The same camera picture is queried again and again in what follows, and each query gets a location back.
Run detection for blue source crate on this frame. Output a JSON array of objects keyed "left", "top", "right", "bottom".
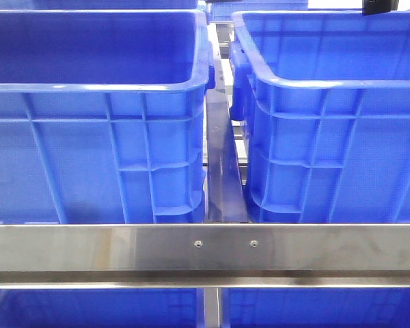
[{"left": 0, "top": 10, "right": 214, "bottom": 225}]

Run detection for lower right blue crate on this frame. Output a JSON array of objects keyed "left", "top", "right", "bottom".
[{"left": 224, "top": 288, "right": 410, "bottom": 327}]

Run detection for blue rear right crate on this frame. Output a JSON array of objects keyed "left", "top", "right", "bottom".
[{"left": 210, "top": 0, "right": 309, "bottom": 22}]

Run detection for steel shelf rack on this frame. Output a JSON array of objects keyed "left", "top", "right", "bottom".
[{"left": 0, "top": 23, "right": 410, "bottom": 327}]

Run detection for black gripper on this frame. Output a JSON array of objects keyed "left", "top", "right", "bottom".
[{"left": 362, "top": 0, "right": 399, "bottom": 14}]

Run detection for blue target crate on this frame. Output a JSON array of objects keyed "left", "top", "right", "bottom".
[{"left": 230, "top": 11, "right": 410, "bottom": 223}]

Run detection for lower left blue crate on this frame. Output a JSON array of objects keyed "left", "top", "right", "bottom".
[{"left": 0, "top": 288, "right": 204, "bottom": 327}]

